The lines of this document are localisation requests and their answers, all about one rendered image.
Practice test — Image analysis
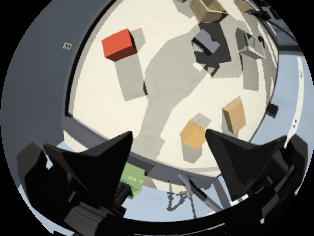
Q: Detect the red-orange block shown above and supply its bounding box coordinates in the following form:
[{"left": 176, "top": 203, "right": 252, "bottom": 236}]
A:
[{"left": 102, "top": 28, "right": 138, "bottom": 62}]

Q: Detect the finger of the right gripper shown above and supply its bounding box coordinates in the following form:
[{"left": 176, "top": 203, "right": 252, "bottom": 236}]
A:
[{"left": 250, "top": 10, "right": 266, "bottom": 18}]

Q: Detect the tan cardboard cube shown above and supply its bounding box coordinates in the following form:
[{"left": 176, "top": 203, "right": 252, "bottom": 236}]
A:
[{"left": 180, "top": 120, "right": 206, "bottom": 150}]

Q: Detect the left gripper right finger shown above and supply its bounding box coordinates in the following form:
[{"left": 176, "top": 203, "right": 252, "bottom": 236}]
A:
[{"left": 205, "top": 129, "right": 288, "bottom": 202}]

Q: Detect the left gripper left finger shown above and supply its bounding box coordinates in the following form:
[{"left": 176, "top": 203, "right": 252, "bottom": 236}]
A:
[{"left": 43, "top": 131, "right": 133, "bottom": 210}]

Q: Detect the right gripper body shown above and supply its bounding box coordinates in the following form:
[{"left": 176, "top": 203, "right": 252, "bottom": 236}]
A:
[{"left": 252, "top": 0, "right": 271, "bottom": 20}]

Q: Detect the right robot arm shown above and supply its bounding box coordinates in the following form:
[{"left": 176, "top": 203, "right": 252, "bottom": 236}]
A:
[{"left": 258, "top": 0, "right": 282, "bottom": 20}]

